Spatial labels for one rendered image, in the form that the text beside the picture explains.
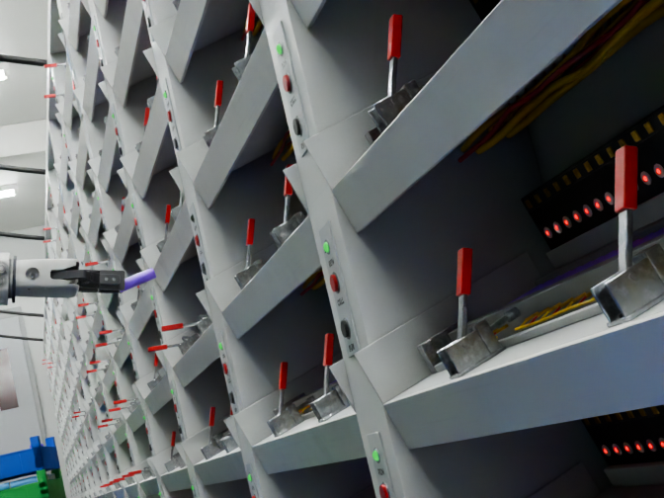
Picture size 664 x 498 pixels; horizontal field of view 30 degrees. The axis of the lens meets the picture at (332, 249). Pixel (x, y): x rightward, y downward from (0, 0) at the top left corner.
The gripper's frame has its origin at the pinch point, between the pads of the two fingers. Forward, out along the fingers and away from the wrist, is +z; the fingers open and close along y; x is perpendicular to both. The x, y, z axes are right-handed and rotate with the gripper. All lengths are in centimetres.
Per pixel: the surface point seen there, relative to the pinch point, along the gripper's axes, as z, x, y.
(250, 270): 14.8, 6.3, -43.6
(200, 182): 10.0, -8.8, -30.9
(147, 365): 17, 0, 113
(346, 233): 14, 14, -97
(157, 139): 7.7, -25.8, 4.7
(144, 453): 24, 18, 183
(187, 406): 18.1, 16.2, 43.4
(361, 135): 15, 5, -97
